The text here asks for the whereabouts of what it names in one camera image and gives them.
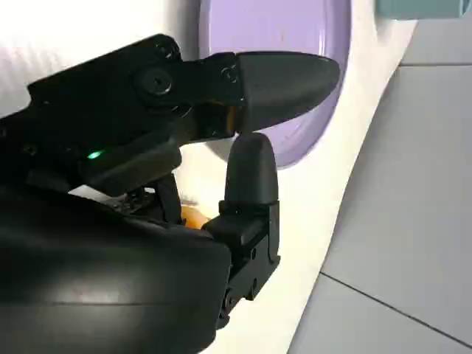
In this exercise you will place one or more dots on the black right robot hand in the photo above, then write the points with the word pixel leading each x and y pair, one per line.
pixel 92 265

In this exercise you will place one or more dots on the orange and white bread roll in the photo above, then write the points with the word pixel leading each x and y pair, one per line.
pixel 193 218

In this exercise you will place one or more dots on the lilac plate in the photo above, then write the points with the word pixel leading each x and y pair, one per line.
pixel 265 26

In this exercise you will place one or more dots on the pale green mug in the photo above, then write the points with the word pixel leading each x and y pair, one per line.
pixel 420 7

